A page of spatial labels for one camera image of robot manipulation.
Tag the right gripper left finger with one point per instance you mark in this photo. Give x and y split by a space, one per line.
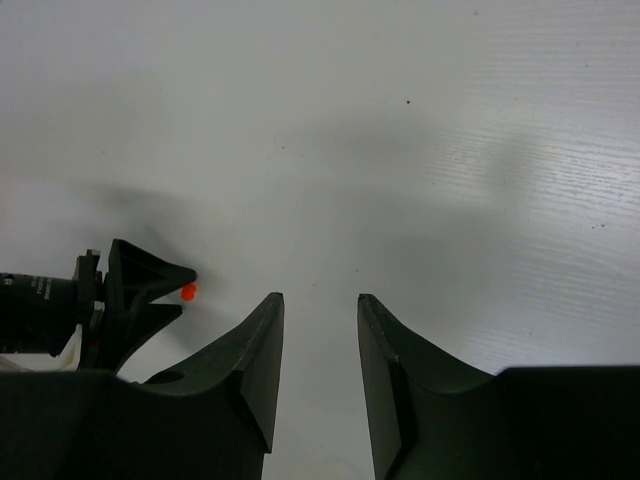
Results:
210 416

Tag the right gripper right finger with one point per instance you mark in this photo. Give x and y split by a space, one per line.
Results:
433 416

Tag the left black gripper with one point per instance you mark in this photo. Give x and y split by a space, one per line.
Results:
134 279

